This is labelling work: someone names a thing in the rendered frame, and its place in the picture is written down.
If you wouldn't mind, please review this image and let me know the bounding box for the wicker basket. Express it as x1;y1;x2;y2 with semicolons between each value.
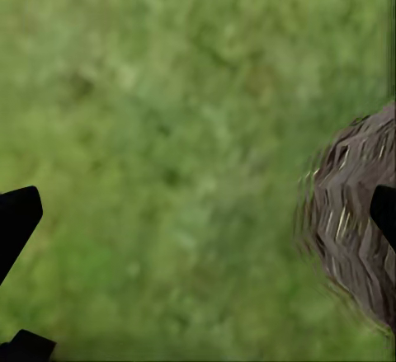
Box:
307;103;396;338

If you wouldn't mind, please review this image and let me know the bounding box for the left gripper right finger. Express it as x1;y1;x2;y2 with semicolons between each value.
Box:
370;185;396;252

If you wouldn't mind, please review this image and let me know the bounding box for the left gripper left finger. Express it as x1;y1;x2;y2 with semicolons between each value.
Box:
0;186;43;285

